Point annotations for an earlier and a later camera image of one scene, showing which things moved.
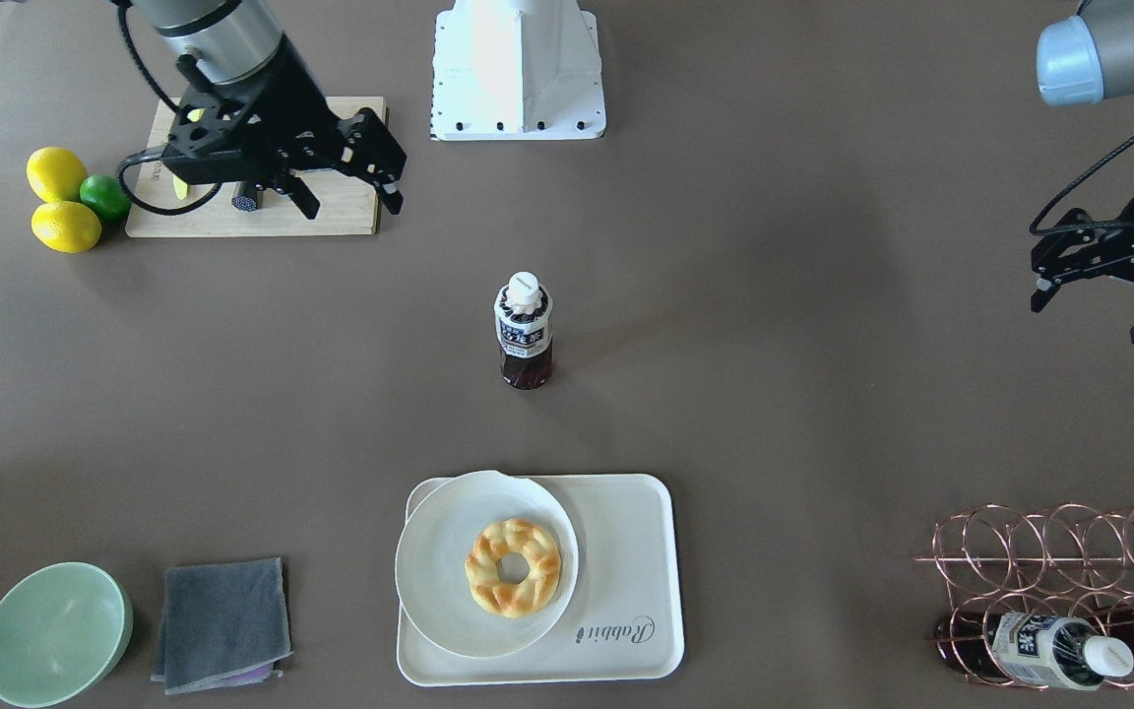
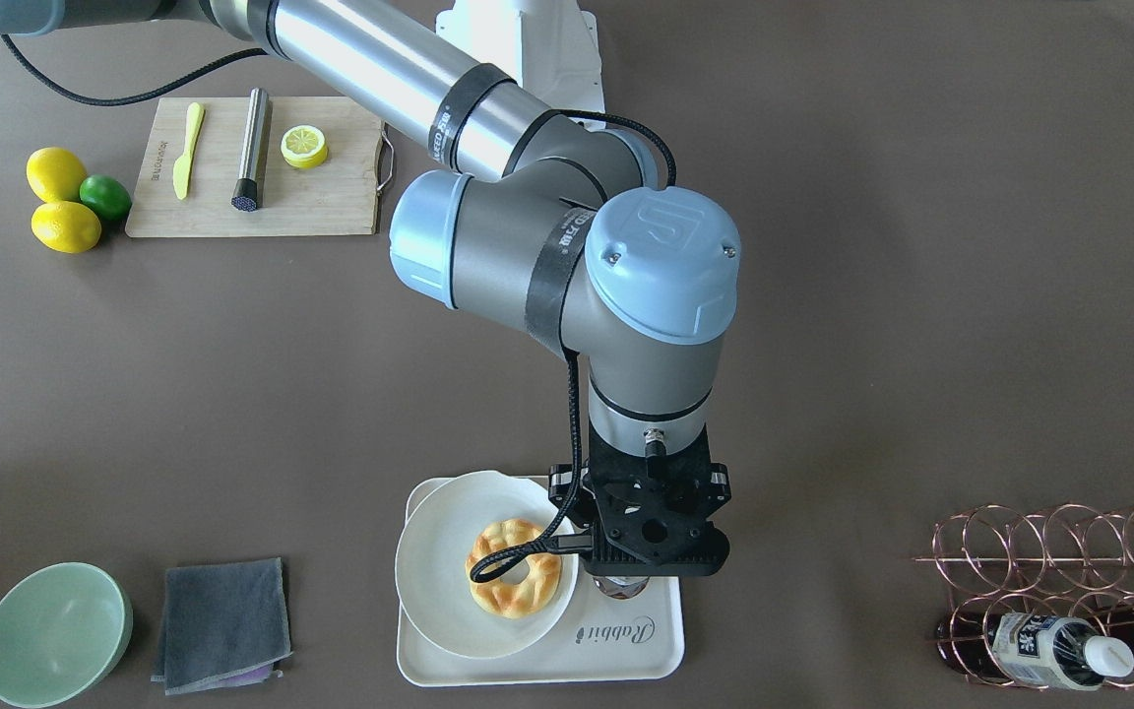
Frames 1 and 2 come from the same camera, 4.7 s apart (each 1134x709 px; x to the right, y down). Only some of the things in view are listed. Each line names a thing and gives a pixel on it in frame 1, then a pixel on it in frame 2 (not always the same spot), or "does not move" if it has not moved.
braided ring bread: [521, 599] does not move
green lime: [105, 197] does not move
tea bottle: [524, 324] to [621, 587]
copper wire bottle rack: [1063, 598] does not move
